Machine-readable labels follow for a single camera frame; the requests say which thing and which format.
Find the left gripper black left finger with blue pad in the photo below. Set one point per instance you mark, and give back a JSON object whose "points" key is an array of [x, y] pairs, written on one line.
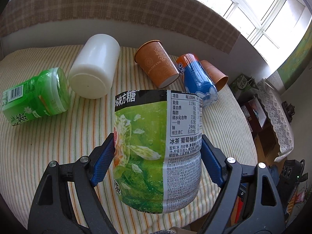
{"points": [[52, 210]]}

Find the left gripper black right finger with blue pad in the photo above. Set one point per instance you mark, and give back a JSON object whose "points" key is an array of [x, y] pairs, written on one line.
{"points": [[248, 201]]}

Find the green iced tea label cup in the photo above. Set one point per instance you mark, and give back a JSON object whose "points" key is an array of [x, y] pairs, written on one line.
{"points": [[157, 140]]}

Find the green tea carton cup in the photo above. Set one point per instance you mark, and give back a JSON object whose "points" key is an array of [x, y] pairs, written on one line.
{"points": [[43, 95]]}

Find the white plastic cup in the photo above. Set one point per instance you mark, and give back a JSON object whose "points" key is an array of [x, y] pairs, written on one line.
{"points": [[92, 73]]}

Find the brown paper cup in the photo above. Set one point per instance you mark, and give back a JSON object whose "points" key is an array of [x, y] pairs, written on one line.
{"points": [[219, 78]]}

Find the orange paper cup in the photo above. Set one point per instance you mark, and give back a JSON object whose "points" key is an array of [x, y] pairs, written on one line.
{"points": [[156, 63]]}

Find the striped table cloth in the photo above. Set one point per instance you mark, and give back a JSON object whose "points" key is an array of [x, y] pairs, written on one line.
{"points": [[26, 150]]}

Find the white lace covered side table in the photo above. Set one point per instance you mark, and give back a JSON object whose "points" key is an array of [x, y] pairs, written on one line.
{"points": [[272, 103]]}

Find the green cardboard box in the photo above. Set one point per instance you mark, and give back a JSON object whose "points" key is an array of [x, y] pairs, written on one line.
{"points": [[243, 87]]}

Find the blue and orange can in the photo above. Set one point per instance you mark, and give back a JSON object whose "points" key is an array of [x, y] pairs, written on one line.
{"points": [[196, 80]]}

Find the brown plaid windowsill cloth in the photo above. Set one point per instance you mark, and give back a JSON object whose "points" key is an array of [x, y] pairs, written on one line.
{"points": [[187, 17]]}

